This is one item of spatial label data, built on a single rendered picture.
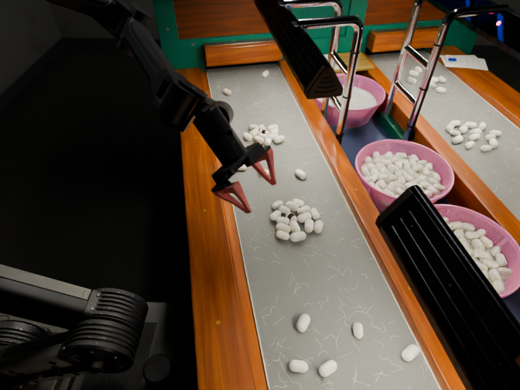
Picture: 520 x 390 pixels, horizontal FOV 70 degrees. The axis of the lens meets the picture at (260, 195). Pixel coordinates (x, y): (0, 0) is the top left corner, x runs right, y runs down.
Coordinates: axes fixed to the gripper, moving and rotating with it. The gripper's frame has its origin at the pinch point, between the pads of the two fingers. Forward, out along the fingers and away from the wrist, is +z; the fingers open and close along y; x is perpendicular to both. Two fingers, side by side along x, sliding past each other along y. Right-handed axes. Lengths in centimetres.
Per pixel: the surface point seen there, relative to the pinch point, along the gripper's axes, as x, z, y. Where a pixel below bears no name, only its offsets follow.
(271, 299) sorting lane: -3.6, 19.2, 10.5
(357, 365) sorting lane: 12.2, 32.2, 13.6
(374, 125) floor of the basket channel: -12, 20, -73
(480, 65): 12, 28, -123
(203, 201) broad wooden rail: -23.9, -0.8, -2.6
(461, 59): 6, 23, -125
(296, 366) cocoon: 6.4, 24.9, 20.4
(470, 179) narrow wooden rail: 20, 35, -48
